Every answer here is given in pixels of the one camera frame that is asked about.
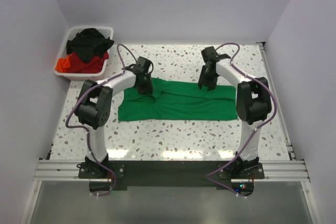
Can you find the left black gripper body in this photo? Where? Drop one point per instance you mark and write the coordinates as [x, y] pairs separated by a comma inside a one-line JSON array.
[[147, 85]]

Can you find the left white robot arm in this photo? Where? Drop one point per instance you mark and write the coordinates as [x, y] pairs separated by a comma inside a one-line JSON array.
[[94, 104]]

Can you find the green t shirt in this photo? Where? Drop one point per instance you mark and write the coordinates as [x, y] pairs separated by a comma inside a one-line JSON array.
[[174, 100]]

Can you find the black t shirt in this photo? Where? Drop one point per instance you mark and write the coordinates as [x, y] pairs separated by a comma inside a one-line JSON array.
[[88, 43]]

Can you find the red t shirt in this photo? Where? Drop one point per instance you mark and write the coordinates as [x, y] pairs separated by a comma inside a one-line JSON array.
[[74, 64]]

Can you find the orange t shirt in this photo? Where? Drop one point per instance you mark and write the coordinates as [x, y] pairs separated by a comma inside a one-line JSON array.
[[63, 65]]

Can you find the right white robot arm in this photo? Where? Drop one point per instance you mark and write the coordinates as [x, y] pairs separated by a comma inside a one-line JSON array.
[[253, 100]]

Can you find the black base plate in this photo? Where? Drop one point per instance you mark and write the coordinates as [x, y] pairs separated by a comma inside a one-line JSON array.
[[119, 175]]

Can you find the white laundry basket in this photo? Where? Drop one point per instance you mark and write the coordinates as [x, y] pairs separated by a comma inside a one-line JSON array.
[[106, 31]]

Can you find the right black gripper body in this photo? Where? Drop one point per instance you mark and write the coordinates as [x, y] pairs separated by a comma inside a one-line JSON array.
[[208, 79]]

